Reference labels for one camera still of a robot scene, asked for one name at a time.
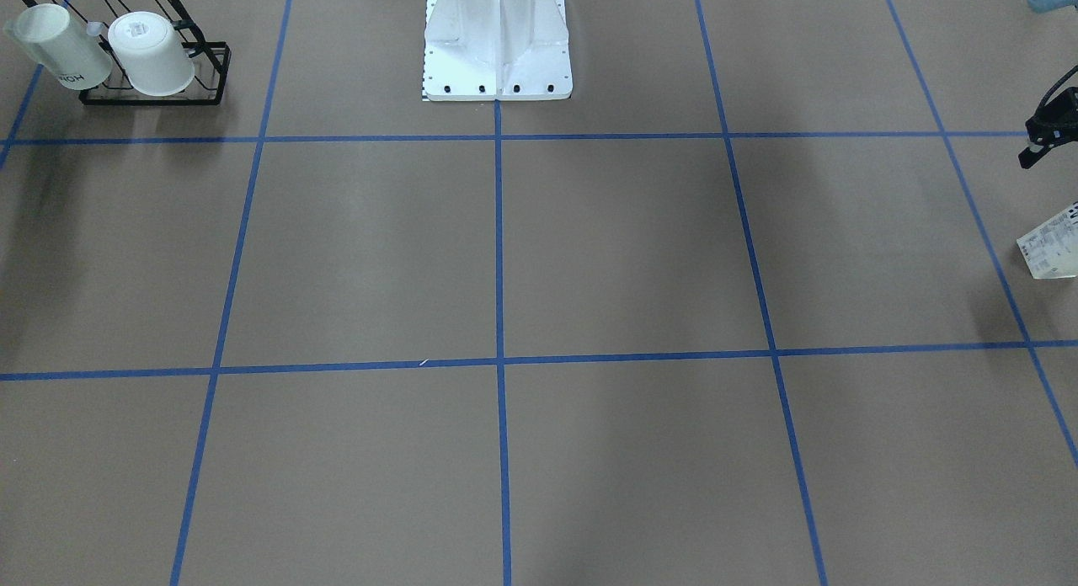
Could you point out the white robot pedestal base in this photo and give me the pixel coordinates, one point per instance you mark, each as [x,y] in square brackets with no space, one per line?
[477,50]

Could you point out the blue white milk carton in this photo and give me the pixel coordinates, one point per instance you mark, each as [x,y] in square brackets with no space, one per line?
[1050,250]

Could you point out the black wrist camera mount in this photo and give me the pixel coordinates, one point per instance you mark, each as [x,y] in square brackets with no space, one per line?
[1054,122]

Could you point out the black wire cup rack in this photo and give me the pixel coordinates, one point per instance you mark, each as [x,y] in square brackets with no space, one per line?
[211,59]

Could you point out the white cup in rack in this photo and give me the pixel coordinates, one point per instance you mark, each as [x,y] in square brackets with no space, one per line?
[52,37]
[151,53]

